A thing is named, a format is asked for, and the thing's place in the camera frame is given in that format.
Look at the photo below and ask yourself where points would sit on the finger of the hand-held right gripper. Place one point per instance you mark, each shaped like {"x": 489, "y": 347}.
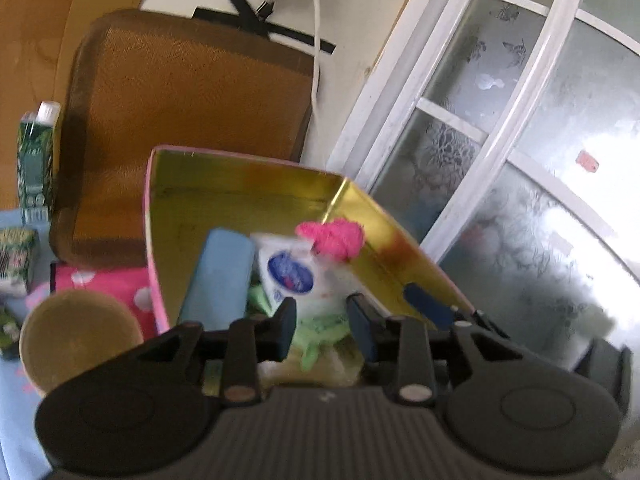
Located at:
{"x": 425, "y": 302}

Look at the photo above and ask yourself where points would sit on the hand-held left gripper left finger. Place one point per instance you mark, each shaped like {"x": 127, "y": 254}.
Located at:
{"x": 287, "y": 327}

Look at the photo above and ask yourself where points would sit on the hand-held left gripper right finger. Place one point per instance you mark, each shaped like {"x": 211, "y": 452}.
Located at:
{"x": 361, "y": 332}

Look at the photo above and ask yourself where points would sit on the white packet with blue label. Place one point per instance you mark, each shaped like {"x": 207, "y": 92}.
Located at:
{"x": 287, "y": 270}

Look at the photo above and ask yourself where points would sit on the blue plastic case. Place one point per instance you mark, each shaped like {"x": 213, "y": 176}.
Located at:
{"x": 220, "y": 280}

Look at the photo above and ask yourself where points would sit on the pink knitted cloth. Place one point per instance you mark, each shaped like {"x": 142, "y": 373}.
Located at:
{"x": 335, "y": 240}

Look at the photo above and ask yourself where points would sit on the pink tin box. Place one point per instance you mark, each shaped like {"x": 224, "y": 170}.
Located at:
{"x": 240, "y": 185}

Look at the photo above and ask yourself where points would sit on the pink floral lid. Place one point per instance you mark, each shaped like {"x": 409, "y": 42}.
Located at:
{"x": 100, "y": 280}

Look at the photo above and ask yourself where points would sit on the round tan disc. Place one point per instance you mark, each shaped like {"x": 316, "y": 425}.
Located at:
{"x": 80, "y": 340}

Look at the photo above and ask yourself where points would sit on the small green packet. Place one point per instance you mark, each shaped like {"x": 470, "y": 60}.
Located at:
{"x": 9, "y": 332}

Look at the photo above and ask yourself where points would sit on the green patterned tissue pack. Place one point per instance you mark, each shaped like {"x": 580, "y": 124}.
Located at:
{"x": 17, "y": 255}

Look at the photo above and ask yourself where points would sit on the black tape strips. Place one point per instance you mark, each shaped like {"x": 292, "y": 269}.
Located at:
{"x": 280, "y": 30}

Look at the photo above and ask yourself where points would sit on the green carton with white cap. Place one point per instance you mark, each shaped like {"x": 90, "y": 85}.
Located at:
{"x": 35, "y": 170}

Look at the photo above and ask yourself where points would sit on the wooden panel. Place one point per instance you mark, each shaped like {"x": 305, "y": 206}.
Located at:
{"x": 45, "y": 35}

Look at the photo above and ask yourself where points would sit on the white window frame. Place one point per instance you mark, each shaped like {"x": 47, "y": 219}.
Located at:
{"x": 500, "y": 135}

